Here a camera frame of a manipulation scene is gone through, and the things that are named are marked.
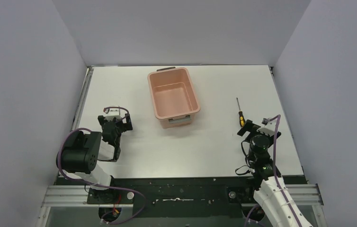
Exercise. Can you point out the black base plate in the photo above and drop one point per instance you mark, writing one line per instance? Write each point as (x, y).
(176, 197)

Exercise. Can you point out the yellow black screwdriver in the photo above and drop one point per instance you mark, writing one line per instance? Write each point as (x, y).
(240, 113)

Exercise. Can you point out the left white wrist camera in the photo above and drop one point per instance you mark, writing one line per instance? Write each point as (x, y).
(112, 112)

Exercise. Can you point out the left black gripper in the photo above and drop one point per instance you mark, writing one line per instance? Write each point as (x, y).
(114, 126)

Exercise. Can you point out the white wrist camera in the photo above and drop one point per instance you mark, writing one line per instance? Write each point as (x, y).
(112, 112)
(269, 127)

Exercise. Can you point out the aluminium front rail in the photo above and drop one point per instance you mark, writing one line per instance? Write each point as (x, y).
(76, 196)

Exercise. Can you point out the pink plastic bin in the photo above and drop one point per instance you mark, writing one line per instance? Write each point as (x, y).
(173, 96)

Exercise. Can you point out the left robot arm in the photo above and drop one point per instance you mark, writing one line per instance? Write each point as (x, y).
(83, 149)

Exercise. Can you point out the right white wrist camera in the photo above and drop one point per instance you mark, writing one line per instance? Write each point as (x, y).
(269, 127)

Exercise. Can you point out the aluminium rail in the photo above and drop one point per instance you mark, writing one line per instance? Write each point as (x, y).
(82, 99)
(76, 196)

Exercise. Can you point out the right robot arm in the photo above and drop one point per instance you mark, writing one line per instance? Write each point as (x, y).
(270, 191)

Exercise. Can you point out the left side aluminium rail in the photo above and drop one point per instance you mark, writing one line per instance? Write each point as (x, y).
(82, 99)

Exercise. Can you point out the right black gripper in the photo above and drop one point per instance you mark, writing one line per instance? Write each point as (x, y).
(248, 126)

